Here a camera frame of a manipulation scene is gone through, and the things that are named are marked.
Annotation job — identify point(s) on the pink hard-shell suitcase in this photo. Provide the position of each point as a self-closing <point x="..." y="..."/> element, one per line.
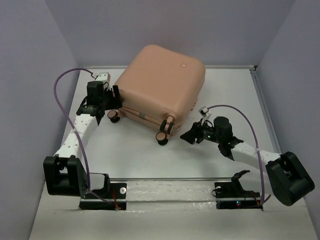
<point x="158" y="89"/>

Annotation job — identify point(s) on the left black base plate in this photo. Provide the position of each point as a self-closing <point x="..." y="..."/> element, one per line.
<point x="112" y="200"/>

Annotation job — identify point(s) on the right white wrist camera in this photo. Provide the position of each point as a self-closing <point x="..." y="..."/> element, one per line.
<point x="205" y="113"/>

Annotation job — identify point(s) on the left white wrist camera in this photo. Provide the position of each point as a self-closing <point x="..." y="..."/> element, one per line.
<point x="102" y="77"/>

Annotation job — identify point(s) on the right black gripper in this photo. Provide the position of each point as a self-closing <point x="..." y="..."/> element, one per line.
<point x="190" y="135"/>

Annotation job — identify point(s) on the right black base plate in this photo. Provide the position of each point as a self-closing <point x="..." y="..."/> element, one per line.
<point x="230" y="195"/>

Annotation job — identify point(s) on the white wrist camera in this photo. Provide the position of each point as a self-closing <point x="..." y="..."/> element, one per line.
<point x="102" y="77"/>
<point x="205" y="113"/>

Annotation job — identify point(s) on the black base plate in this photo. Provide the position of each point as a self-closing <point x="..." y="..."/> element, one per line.
<point x="230" y="195"/>
<point x="112" y="200"/>

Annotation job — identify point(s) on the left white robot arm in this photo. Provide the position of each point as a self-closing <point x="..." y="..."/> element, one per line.
<point x="67" y="172"/>

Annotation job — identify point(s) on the aluminium rail front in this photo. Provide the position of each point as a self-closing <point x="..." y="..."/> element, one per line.
<point x="215" y="179"/>

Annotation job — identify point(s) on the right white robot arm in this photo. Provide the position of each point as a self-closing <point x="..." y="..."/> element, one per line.
<point x="287" y="179"/>

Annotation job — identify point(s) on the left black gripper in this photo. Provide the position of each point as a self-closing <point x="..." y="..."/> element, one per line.
<point x="117" y="102"/>

